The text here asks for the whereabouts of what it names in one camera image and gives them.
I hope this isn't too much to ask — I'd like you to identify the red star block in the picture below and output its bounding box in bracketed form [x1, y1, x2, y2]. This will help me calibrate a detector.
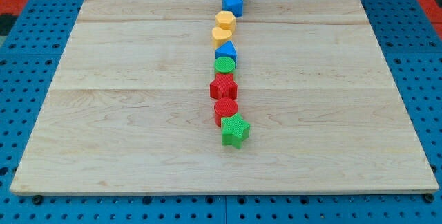
[209, 73, 238, 100]

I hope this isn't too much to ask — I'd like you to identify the light wooden board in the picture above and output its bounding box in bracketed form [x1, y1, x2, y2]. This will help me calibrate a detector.
[10, 0, 439, 196]

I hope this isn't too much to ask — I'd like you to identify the green star block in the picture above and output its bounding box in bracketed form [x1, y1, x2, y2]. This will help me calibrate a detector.
[221, 113, 250, 149]

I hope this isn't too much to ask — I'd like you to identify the blue cube block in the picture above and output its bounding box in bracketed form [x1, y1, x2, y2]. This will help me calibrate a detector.
[222, 0, 243, 17]

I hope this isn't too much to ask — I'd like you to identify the yellow heart block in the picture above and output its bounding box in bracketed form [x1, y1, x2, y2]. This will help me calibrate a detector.
[211, 26, 232, 49]

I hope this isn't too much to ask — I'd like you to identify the green cylinder block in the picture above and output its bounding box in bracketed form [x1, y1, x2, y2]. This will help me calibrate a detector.
[214, 57, 236, 74]

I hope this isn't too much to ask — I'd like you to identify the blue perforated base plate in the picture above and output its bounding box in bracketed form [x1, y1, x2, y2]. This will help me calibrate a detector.
[1, 0, 441, 223]

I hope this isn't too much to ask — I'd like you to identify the blue triangle block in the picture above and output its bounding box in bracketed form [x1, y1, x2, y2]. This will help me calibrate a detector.
[215, 41, 238, 63]

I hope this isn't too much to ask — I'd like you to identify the red cylinder block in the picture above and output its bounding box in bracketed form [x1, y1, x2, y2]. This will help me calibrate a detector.
[213, 97, 238, 127]

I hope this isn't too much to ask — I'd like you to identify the yellow hexagon block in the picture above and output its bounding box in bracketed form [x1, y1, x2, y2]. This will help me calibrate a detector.
[215, 10, 236, 33]

